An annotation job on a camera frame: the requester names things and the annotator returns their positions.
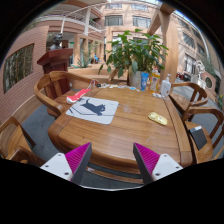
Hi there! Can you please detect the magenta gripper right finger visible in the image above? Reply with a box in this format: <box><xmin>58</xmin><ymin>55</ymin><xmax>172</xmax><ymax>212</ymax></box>
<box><xmin>133</xmin><ymin>143</ymin><xmax>182</xmax><ymax>185</ymax></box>

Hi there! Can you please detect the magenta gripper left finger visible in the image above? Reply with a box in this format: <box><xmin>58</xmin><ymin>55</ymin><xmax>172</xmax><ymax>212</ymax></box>
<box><xmin>41</xmin><ymin>142</ymin><xmax>92</xmax><ymax>185</ymax></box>

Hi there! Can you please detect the yellow computer mouse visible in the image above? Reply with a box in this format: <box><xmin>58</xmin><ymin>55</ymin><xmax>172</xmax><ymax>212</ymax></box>
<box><xmin>148</xmin><ymin>112</ymin><xmax>168</xmax><ymax>125</ymax></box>

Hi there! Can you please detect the grey cat mouse pad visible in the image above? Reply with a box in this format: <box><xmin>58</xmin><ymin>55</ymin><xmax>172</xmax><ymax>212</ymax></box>
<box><xmin>66</xmin><ymin>97</ymin><xmax>119</xmax><ymax>125</ymax></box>

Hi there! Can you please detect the black notebook on chair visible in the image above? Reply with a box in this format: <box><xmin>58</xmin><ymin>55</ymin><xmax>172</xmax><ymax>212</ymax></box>
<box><xmin>189</xmin><ymin>126</ymin><xmax>207</xmax><ymax>150</ymax></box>

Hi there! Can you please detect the wooden armchair near left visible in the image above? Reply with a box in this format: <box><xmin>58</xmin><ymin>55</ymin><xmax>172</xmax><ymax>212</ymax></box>
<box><xmin>0</xmin><ymin>117</ymin><xmax>45</xmax><ymax>166</ymax></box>

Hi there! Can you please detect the wooden armchair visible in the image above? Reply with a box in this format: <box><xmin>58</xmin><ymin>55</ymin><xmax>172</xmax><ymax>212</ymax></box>
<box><xmin>0</xmin><ymin>117</ymin><xmax>45</xmax><ymax>166</ymax></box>
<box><xmin>169</xmin><ymin>82</ymin><xmax>208</xmax><ymax>115</ymax></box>
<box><xmin>182</xmin><ymin>106</ymin><xmax>224</xmax><ymax>164</ymax></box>
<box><xmin>34</xmin><ymin>71</ymin><xmax>96</xmax><ymax>119</ymax></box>

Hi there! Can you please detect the wooden table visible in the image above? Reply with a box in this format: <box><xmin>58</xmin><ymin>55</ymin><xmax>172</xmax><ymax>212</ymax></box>
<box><xmin>48</xmin><ymin>88</ymin><xmax>193</xmax><ymax>183</ymax></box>

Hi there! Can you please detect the red and white object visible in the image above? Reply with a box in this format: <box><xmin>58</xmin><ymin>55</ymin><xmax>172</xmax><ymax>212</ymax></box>
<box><xmin>66</xmin><ymin>89</ymin><xmax>90</xmax><ymax>104</ymax></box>

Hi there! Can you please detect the wooden armchair near right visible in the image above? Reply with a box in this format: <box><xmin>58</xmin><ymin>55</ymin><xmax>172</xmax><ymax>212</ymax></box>
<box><xmin>182</xmin><ymin>106</ymin><xmax>224</xmax><ymax>164</ymax></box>

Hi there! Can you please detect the wooden armchair far right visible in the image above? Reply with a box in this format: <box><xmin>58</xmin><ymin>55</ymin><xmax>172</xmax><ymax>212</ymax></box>
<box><xmin>169</xmin><ymin>82</ymin><xmax>208</xmax><ymax>115</ymax></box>

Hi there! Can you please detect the clear pump bottle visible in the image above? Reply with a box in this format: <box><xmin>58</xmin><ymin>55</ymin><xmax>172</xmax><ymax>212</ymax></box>
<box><xmin>160</xmin><ymin>74</ymin><xmax>171</xmax><ymax>97</ymax></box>

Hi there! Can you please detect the wooden armchair far left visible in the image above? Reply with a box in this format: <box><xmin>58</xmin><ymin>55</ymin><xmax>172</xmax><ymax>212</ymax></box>
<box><xmin>34</xmin><ymin>71</ymin><xmax>96</xmax><ymax>119</ymax></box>

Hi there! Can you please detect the yellow bottle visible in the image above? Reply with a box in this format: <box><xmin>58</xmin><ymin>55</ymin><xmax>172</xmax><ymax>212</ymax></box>
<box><xmin>150</xmin><ymin>70</ymin><xmax>160</xmax><ymax>92</ymax></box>

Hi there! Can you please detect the blue tube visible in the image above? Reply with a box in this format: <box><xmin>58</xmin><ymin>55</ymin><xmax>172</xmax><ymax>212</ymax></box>
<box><xmin>141</xmin><ymin>72</ymin><xmax>149</xmax><ymax>91</ymax></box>

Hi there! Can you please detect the green potted plant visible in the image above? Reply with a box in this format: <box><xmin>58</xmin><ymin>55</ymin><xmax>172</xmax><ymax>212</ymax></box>
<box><xmin>98</xmin><ymin>29</ymin><xmax>169</xmax><ymax>83</ymax></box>

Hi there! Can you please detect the dark bust statue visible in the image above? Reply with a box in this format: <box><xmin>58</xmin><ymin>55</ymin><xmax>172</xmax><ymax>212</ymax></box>
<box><xmin>50</xmin><ymin>33</ymin><xmax>63</xmax><ymax>50</ymax></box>

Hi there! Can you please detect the wooden pillar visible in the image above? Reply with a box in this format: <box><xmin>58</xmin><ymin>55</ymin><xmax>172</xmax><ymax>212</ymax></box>
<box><xmin>148</xmin><ymin>3</ymin><xmax>179</xmax><ymax>83</ymax></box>

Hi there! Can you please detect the dark red wooden pedestal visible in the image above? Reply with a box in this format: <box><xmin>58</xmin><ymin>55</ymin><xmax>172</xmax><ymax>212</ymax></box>
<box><xmin>36</xmin><ymin>48</ymin><xmax>74</xmax><ymax>96</ymax></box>

